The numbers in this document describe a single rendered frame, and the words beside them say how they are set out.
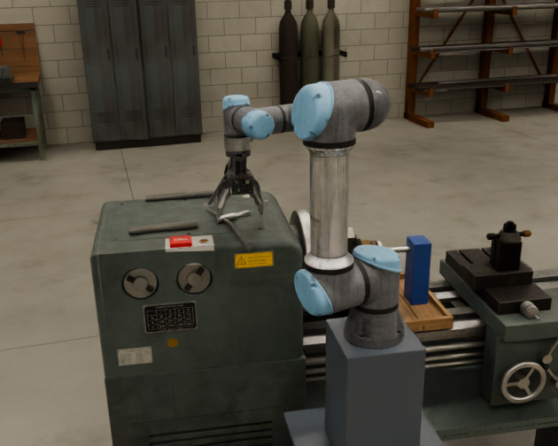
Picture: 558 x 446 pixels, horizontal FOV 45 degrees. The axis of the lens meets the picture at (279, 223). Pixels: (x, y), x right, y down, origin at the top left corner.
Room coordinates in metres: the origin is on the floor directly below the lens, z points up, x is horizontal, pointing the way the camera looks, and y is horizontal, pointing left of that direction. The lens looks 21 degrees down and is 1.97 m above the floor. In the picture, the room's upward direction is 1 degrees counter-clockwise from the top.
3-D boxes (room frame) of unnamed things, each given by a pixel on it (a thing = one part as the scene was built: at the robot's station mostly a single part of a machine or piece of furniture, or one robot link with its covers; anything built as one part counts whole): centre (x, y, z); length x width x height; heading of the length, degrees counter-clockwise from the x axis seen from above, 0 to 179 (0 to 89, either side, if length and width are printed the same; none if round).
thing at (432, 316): (2.09, -0.38, 0.88); 0.36 x 0.30 x 0.04; 9
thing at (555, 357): (1.92, -0.82, 0.73); 0.27 x 0.12 x 0.27; 99
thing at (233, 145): (1.87, 0.11, 1.51); 0.08 x 0.08 x 0.05
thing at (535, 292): (2.13, -0.75, 0.95); 0.43 x 0.18 x 0.04; 9
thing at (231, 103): (1.86, 0.11, 1.59); 0.09 x 0.08 x 0.11; 29
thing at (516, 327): (2.12, -0.80, 0.89); 0.53 x 0.30 x 0.06; 9
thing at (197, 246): (1.76, 0.25, 1.23); 0.13 x 0.08 x 0.06; 99
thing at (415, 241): (2.10, -0.47, 1.00); 0.08 x 0.06 x 0.23; 9
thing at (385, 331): (1.51, -0.24, 1.15); 0.15 x 0.15 x 0.10
